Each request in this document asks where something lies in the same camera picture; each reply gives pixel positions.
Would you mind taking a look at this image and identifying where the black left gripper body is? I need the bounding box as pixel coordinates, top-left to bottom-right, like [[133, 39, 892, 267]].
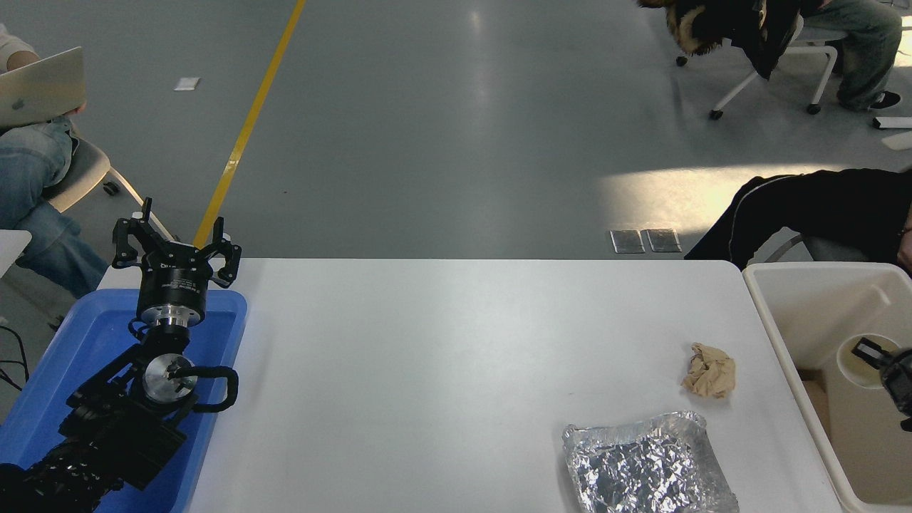
[[137, 241, 214, 311]]

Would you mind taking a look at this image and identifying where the white wheeled office chair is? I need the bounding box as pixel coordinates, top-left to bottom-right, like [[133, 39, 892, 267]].
[[675, 14, 849, 120]]

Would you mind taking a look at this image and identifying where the thin black cable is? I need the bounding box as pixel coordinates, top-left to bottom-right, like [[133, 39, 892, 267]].
[[0, 324, 31, 393]]

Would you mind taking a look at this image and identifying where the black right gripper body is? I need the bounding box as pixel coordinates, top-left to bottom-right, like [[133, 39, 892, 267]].
[[881, 348, 912, 418]]

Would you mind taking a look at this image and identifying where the small white table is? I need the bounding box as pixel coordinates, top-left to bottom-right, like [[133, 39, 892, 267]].
[[0, 228, 33, 279]]

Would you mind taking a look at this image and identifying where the blue plastic tray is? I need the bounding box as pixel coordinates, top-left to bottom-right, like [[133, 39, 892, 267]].
[[0, 287, 249, 513]]

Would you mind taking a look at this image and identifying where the white paper cup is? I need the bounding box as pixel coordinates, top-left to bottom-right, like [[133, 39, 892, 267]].
[[836, 333, 902, 390]]

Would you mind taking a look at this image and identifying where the crumpled silver foil tray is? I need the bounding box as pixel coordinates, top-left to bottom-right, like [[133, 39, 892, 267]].
[[561, 410, 740, 513]]

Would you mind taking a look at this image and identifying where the black jacket with fur trim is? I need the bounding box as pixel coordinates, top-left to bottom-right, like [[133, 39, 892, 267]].
[[636, 0, 804, 81]]

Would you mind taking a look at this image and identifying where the silver laptop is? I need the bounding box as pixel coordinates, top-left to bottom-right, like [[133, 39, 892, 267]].
[[0, 46, 86, 130]]

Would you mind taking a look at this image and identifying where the large pale plastic bin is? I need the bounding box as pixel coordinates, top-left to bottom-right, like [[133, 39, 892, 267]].
[[742, 262, 912, 513]]

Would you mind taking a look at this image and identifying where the beige chair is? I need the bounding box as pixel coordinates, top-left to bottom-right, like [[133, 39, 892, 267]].
[[43, 135, 175, 243]]

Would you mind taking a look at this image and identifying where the crumpled tan paper ball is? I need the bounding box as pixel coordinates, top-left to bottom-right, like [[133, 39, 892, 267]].
[[682, 343, 737, 399]]

